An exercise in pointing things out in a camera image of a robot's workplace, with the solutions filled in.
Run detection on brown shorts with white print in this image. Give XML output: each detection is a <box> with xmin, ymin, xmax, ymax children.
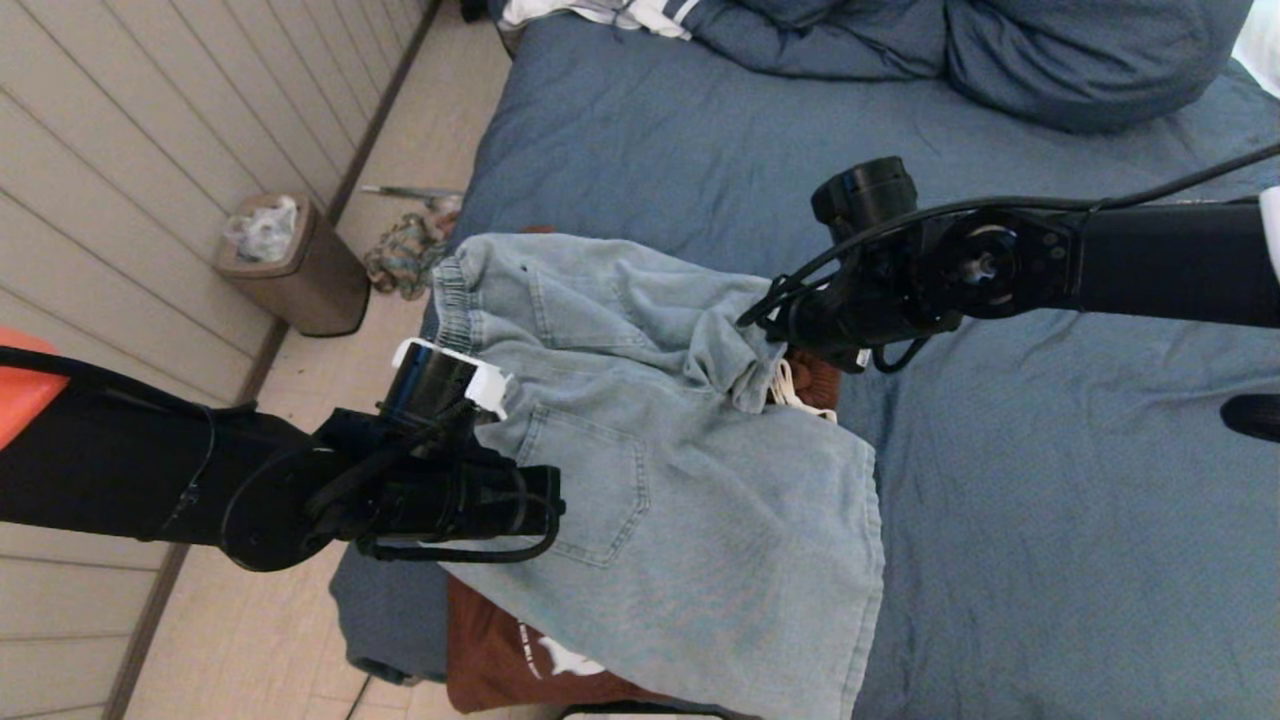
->
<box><xmin>445</xmin><ymin>225</ymin><xmax>841</xmax><ymax>713</ymax></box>

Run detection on light blue denim shorts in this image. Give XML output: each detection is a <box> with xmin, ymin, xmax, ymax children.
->
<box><xmin>430</xmin><ymin>232</ymin><xmax>886</xmax><ymax>720</ymax></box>

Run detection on multicoloured cloth bundle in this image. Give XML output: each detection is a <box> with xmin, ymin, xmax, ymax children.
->
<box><xmin>363</xmin><ymin>213</ymin><xmax>459</xmax><ymax>303</ymax></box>

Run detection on crumpled blue duvet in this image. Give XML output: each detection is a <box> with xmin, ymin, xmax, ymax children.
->
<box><xmin>690</xmin><ymin>0</ymin><xmax>1251</xmax><ymax>134</ymax></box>

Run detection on brown metal trash bin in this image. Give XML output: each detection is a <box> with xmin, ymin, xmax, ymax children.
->
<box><xmin>212</xmin><ymin>192</ymin><xmax>370</xmax><ymax>338</ymax></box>

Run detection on white striped garment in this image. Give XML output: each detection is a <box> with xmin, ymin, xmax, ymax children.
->
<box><xmin>498</xmin><ymin>0</ymin><xmax>706</xmax><ymax>43</ymax></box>

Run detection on thin grey rod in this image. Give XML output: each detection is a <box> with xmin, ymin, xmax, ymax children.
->
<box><xmin>360</xmin><ymin>186</ymin><xmax>463</xmax><ymax>204</ymax></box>

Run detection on clear plastic bin liner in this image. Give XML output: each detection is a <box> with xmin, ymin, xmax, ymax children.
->
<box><xmin>222</xmin><ymin>196</ymin><xmax>301</xmax><ymax>265</ymax></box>

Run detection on blue bed cover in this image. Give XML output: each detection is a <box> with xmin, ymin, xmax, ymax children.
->
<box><xmin>330</xmin><ymin>15</ymin><xmax>1280</xmax><ymax>720</ymax></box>

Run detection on white pillow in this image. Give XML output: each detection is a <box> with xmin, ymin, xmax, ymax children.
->
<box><xmin>1228</xmin><ymin>0</ymin><xmax>1280</xmax><ymax>101</ymax></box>

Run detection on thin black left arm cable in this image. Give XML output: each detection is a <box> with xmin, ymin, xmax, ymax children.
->
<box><xmin>355</xmin><ymin>465</ymin><xmax>564</xmax><ymax>564</ymax></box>

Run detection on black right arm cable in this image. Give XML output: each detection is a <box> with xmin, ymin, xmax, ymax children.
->
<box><xmin>738</xmin><ymin>140</ymin><xmax>1280</xmax><ymax>441</ymax></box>

